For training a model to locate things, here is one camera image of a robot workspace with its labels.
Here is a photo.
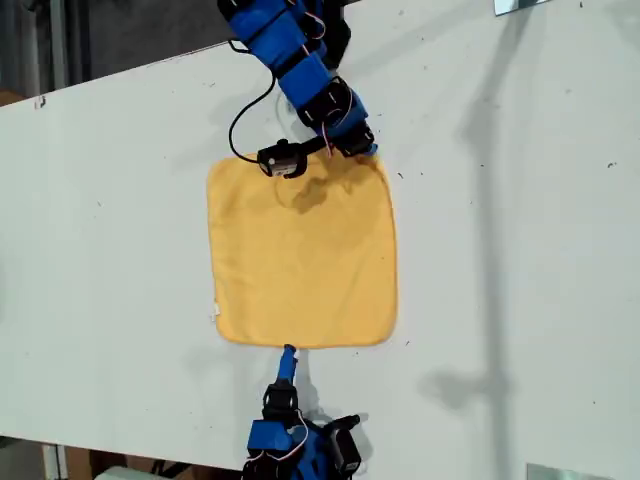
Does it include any yellow square microfiber towel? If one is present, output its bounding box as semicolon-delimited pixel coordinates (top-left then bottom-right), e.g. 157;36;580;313
206;152;400;350

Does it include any black table clamp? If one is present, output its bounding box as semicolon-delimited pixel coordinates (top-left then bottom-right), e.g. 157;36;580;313
324;13;352;70

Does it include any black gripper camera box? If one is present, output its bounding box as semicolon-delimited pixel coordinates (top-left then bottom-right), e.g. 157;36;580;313
323;412;365;477
256;138;308;180

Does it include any black camera stalk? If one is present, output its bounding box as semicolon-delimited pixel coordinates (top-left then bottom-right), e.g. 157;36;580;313
298;135;332;155

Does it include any black camera cable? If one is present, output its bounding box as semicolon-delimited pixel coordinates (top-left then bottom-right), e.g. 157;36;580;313
227;38;281;162

